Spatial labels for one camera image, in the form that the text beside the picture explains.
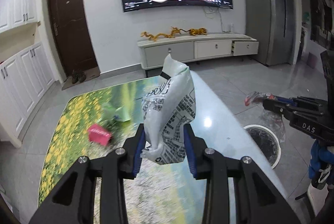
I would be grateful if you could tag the grey door mat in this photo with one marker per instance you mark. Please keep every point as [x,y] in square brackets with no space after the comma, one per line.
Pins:
[91,80]

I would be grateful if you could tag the white television console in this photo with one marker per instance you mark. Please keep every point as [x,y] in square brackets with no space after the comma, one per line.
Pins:
[169,53]

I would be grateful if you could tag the grey refrigerator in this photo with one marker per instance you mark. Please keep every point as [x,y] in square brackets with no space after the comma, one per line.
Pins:
[266,15]

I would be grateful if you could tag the golden dragon figurine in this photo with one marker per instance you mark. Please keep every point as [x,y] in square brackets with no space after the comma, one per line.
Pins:
[161,35]

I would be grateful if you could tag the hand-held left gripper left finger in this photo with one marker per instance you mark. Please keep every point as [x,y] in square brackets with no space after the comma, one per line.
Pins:
[139,151]

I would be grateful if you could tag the dark shoe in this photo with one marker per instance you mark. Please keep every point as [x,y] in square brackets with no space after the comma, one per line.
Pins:
[75,77]
[82,77]

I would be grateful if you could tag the white packet with black print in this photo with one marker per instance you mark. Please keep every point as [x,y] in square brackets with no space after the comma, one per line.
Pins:
[169,109]

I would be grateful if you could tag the white upper wall cabinet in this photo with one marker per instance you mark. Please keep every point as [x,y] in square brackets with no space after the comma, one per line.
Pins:
[15,5]

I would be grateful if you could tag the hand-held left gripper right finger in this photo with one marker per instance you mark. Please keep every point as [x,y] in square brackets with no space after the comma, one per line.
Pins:
[189,153]

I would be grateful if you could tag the pale pink floor box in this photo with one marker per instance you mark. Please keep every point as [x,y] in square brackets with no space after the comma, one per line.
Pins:
[312,60]

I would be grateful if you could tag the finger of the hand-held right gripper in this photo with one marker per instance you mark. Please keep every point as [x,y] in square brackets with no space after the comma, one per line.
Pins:
[284,100]
[276,108]

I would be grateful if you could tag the black bin liner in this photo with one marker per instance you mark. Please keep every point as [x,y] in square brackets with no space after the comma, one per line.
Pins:
[262,144]

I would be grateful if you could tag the golden tiger figurine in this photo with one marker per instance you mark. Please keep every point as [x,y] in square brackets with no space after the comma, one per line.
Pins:
[198,31]

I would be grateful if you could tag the small white upright device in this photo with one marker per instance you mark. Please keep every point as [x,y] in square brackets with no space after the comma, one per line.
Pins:
[231,29]

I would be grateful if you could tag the green packet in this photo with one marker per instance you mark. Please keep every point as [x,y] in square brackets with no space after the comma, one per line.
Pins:
[118,113]

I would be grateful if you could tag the dark brown entrance door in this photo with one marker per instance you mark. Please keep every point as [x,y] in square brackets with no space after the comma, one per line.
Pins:
[71,28]

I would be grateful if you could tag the white lower cabinet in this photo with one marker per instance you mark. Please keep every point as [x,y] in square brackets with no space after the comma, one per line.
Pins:
[23,83]

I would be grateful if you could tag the person's right hand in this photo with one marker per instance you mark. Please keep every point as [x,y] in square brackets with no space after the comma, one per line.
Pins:
[318,158]

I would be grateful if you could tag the clear wrapper with red print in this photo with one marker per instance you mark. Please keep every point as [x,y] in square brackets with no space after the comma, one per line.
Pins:
[254,97]

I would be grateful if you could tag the round white-rimmed trash bin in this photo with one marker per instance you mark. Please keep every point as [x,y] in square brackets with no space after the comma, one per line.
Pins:
[276,158]

